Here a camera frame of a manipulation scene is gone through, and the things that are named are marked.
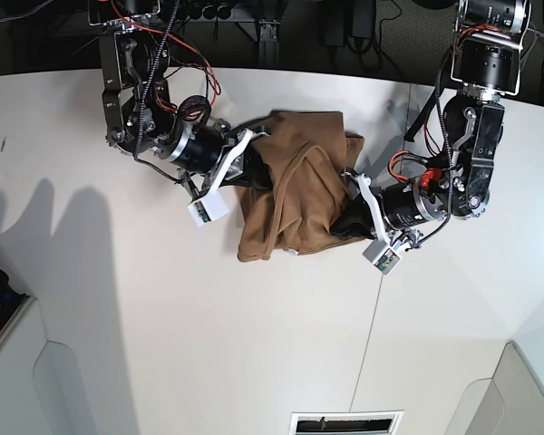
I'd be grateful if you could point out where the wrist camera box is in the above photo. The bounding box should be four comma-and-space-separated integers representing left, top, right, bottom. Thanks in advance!
363, 240, 402, 276
187, 190, 229, 227

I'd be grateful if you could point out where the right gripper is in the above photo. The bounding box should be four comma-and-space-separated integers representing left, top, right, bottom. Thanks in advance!
154, 121, 273, 199

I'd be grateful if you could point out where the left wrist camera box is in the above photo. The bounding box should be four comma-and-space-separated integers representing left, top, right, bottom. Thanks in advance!
363, 240, 402, 276

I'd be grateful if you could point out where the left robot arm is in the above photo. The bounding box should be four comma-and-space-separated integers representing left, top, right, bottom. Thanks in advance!
330, 1, 531, 249

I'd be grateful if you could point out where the black power adapter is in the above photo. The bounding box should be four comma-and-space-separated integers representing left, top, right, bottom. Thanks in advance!
319, 0, 345, 47

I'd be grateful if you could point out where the brown t-shirt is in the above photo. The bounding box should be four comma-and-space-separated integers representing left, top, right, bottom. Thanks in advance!
237, 111, 364, 262

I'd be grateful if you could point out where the black power strip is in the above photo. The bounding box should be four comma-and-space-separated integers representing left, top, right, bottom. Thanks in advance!
177, 0, 237, 21

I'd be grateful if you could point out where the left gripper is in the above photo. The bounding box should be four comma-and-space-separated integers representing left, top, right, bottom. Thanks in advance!
330, 169, 450, 249

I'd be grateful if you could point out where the aluminium frame post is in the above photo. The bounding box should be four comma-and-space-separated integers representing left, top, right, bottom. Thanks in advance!
256, 19, 281, 69

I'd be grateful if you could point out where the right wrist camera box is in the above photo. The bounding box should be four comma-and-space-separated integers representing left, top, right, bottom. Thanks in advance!
187, 190, 229, 227

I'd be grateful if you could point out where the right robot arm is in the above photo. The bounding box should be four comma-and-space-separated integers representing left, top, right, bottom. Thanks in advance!
88, 1, 273, 198

